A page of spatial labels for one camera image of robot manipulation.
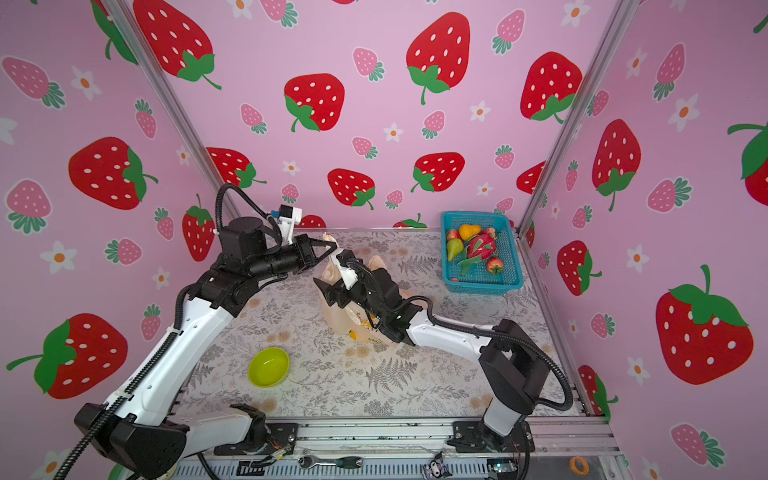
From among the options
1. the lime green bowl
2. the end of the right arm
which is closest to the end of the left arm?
the end of the right arm

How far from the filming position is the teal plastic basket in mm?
1031

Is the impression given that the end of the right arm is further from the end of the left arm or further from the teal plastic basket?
the teal plastic basket

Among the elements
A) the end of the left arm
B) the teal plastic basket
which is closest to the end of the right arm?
the end of the left arm
